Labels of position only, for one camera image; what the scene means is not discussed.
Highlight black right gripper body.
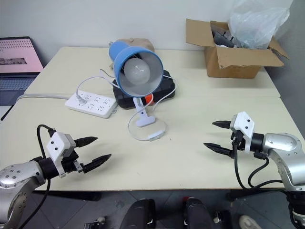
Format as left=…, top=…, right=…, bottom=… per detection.
left=229, top=130, right=246, bottom=159

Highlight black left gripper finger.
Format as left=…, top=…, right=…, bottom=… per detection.
left=74, top=136, right=99, bottom=148
left=82, top=153, right=112, bottom=174

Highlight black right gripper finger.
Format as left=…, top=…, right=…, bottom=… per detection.
left=212, top=120, right=232, bottom=131
left=203, top=142, right=235, bottom=158

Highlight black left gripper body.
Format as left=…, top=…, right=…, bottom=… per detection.
left=61, top=152, right=85, bottom=175

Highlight white power plug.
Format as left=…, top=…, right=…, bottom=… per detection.
left=76, top=94, right=88, bottom=106

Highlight blue clip desk lamp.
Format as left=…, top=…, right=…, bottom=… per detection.
left=109, top=41, right=164, bottom=127

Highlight white power strip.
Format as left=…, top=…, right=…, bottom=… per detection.
left=64, top=90, right=118, bottom=119

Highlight brown cardboard box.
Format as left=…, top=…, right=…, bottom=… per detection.
left=185, top=18, right=290, bottom=79

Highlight dark rounded shape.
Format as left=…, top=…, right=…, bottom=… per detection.
left=121, top=198, right=156, bottom=229
left=184, top=196, right=214, bottom=229

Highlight black case with orange latch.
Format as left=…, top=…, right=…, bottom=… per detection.
left=112, top=69, right=178, bottom=109

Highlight white shoe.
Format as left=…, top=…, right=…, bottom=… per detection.
left=238, top=214, right=260, bottom=229

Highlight white light bulb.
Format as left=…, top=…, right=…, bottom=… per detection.
left=123, top=58, right=152, bottom=85

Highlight dark grey items in box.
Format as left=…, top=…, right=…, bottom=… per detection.
left=210, top=21, right=235, bottom=49

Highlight clear plastic bag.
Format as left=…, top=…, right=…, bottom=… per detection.
left=229, top=0, right=290, bottom=51

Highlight open laptop with pink screen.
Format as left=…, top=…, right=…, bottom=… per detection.
left=0, top=36, right=45, bottom=106

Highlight beige rounded object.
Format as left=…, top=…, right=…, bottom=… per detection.
left=108, top=37, right=155, bottom=70

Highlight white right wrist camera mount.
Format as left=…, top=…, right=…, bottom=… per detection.
left=229, top=111, right=255, bottom=153

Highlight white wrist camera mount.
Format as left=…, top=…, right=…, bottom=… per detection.
left=229, top=111, right=255, bottom=153
left=46, top=131, right=77, bottom=178

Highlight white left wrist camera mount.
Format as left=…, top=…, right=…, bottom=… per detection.
left=46, top=131, right=77, bottom=178

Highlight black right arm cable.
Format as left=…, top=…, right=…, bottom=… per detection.
left=233, top=143, right=290, bottom=192

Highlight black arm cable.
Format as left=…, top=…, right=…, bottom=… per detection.
left=20, top=124, right=57, bottom=229
left=233, top=143, right=290, bottom=192

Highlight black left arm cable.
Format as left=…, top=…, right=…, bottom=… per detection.
left=20, top=124, right=57, bottom=229

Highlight white cable with switch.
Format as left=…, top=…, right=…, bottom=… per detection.
left=76, top=42, right=178, bottom=143

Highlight grey power strip cable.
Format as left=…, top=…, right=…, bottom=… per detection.
left=15, top=93, right=73, bottom=104

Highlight white inline cord switch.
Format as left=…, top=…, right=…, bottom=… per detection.
left=148, top=131, right=166, bottom=142

